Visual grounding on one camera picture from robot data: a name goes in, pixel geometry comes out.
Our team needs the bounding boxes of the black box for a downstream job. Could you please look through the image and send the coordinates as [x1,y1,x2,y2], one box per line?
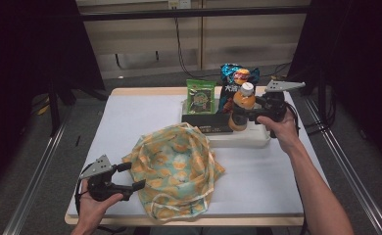
[181,112,234,134]

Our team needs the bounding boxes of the white wall socket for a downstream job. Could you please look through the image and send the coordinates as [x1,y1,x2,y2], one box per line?
[167,0,192,10]

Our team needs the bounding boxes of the aluminium floor rail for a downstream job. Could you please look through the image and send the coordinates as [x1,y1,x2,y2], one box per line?
[2,107,73,235]
[305,97,382,235]

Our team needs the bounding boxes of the yellow floor tape piece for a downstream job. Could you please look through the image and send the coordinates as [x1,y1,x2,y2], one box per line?
[36,104,52,117]

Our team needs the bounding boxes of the person's right hand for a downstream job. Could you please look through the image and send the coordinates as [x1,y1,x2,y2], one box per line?
[257,109,302,155]

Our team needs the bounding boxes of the person's left hand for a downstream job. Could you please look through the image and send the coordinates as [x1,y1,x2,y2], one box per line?
[75,179,124,232]

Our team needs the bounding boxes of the green snack packet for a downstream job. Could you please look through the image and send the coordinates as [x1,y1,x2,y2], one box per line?
[185,78,217,116]

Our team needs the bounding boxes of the black metal stand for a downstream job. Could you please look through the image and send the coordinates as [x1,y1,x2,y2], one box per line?
[46,77,77,136]
[305,65,338,135]

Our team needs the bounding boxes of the orange juice bottle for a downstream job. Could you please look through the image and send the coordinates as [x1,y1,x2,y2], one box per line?
[227,81,257,132]

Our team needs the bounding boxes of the fruit print cloth bag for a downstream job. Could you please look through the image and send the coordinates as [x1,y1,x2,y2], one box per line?
[121,121,226,222]

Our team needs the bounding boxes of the blue potato chips bag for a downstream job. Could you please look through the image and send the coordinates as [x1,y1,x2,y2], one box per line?
[217,63,261,114]

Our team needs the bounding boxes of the left hand-held gripper black cable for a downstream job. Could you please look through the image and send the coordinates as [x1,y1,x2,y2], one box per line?
[74,162,95,216]

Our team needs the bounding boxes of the hand-held gripper black cable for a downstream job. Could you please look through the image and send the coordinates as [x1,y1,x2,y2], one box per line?
[74,162,95,216]
[285,102,302,138]

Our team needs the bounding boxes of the black power cable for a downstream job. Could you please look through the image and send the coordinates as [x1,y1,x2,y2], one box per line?
[173,18,221,81]

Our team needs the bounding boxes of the black curtain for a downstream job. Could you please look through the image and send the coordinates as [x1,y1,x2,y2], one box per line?
[0,0,106,197]
[286,0,382,170]

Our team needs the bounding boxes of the wooden table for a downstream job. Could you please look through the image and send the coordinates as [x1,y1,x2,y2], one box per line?
[64,85,306,228]

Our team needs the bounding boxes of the black floor cable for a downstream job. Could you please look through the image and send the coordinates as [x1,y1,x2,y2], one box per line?
[259,62,293,81]

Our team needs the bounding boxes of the long desk with black edge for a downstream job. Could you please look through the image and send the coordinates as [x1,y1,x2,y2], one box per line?
[75,0,311,23]

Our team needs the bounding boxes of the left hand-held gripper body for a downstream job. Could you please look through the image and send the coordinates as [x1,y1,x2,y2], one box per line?
[79,154,129,203]

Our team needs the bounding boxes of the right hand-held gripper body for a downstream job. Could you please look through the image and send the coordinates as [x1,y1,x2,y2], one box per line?
[261,79,307,124]

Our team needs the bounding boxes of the white plastic tray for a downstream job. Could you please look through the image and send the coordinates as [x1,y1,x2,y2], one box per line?
[178,97,272,149]

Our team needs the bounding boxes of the right hand-held gripper black cable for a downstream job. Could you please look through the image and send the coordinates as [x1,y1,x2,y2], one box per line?
[285,102,302,138]

